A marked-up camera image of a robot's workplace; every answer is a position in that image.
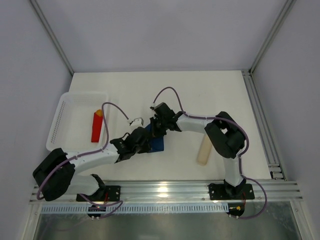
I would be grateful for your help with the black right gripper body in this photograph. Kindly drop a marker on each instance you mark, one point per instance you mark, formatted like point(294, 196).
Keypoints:
point(155, 127)

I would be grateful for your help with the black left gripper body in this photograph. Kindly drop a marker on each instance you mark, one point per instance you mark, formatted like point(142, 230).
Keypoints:
point(144, 139)

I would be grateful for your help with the blue paper napkin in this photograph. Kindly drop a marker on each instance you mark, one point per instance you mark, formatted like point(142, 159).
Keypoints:
point(156, 143)

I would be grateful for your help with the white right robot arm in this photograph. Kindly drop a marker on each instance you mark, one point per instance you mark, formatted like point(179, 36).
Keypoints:
point(226, 136)

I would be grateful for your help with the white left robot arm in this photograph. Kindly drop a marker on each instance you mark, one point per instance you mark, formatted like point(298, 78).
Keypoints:
point(60, 173)

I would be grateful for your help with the red bottle orange cap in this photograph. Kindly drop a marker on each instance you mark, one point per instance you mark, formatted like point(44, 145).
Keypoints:
point(96, 126)

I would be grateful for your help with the beige cutlery tray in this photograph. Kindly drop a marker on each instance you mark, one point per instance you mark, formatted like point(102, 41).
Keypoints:
point(204, 151)

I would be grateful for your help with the white plastic basket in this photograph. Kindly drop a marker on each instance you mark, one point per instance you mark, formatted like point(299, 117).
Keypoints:
point(71, 127)

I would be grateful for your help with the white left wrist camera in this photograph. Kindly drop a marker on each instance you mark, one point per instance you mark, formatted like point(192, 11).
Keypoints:
point(136, 122)

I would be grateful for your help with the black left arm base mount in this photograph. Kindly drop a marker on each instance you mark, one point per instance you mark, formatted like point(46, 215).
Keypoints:
point(108, 193)

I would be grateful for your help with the white slotted cable duct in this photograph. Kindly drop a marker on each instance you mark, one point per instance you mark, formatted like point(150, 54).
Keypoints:
point(136, 208)

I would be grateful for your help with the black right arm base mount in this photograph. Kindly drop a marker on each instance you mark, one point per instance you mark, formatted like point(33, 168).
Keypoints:
point(221, 191)

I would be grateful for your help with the aluminium side rail right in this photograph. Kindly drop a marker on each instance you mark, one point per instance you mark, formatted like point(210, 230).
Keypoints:
point(272, 156)

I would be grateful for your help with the aluminium table edge rail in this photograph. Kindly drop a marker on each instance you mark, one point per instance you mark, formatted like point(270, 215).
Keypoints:
point(195, 191)

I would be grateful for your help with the aluminium frame post right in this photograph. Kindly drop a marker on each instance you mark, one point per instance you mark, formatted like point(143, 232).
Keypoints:
point(272, 33)

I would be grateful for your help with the aluminium frame post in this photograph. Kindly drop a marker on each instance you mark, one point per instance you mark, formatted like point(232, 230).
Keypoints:
point(272, 33)
point(51, 35)

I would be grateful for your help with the aluminium frame post left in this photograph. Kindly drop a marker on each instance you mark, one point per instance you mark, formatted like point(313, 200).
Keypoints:
point(51, 35)

